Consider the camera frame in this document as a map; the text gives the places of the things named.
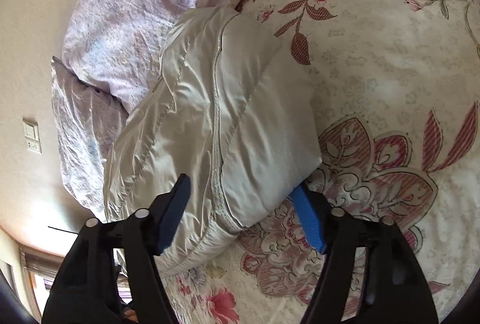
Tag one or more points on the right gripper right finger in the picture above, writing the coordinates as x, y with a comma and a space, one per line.
394, 288

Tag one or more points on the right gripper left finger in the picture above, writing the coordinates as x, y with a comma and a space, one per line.
85, 287

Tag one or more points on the white wall socket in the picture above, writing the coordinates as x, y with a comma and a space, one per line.
31, 136

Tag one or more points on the lilac pillow near wall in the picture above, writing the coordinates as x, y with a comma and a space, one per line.
87, 121

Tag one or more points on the floral bed sheet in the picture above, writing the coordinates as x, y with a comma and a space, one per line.
397, 115

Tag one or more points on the beige puffer jacket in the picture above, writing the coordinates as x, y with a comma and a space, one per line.
234, 112

